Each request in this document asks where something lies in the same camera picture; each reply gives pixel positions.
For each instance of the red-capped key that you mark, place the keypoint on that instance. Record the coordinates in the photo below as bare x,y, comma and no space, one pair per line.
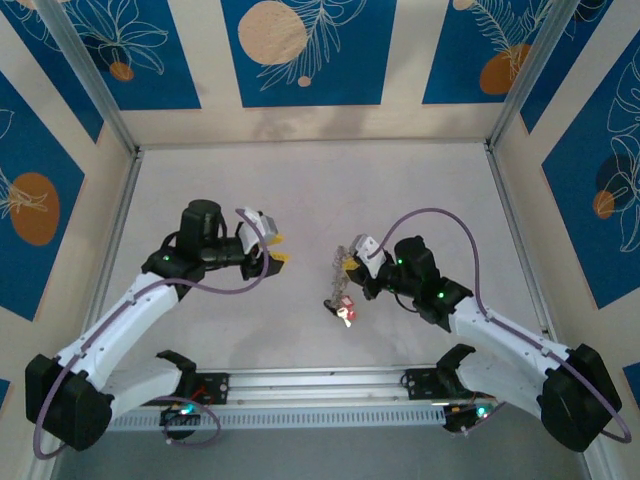
348,302

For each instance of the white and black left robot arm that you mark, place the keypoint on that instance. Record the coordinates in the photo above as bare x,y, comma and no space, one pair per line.
115,325

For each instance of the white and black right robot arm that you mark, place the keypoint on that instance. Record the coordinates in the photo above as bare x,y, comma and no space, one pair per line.
510,340

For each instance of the black mounting plate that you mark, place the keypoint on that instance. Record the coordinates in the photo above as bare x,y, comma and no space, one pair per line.
422,385
215,387

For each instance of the controller board with green light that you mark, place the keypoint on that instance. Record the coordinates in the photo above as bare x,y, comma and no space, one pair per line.
180,411
470,412

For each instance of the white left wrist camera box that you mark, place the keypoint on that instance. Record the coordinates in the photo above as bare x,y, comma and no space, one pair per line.
262,225

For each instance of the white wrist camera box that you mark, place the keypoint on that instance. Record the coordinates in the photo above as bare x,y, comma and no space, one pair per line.
262,225
372,252

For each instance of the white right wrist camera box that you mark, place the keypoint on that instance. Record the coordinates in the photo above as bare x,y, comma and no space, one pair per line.
372,252

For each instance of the aluminium side rail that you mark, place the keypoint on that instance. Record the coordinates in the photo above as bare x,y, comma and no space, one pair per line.
517,220
117,225

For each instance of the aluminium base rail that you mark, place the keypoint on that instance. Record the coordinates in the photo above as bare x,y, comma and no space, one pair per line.
320,382

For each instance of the aluminium frame post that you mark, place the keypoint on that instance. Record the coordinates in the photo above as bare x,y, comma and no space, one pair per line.
85,75
535,70

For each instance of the aluminium frame bar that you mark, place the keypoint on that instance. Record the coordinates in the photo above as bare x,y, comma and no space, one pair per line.
40,472
595,467

